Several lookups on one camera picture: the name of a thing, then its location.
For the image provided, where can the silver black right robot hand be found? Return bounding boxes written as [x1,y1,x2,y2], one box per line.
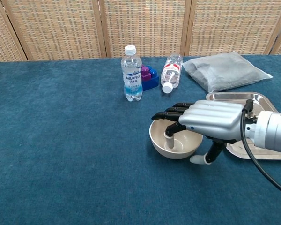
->
[151,99,246,165]

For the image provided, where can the rectangular metal tray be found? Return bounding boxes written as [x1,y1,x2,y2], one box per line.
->
[205,91,281,160]

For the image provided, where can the clear Aquafina water bottle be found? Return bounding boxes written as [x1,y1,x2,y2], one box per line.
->
[120,45,143,102]

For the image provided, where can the white bowl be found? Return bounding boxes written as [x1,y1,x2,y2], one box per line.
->
[149,118,204,160]

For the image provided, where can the purple toy building block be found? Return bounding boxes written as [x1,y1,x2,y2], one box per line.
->
[141,65,153,82]

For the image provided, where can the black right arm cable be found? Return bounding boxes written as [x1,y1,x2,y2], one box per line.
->
[240,99,281,197]

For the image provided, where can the blue toy building block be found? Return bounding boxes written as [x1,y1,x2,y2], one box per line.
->
[141,65,160,91]

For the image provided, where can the clear bottle with red label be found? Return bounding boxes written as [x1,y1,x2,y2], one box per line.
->
[160,54,184,94]

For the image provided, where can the grey cloth in plastic bag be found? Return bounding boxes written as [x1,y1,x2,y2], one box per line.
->
[182,52,274,92]

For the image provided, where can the blue felt table mat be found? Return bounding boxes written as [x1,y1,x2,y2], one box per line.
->
[0,55,281,225]

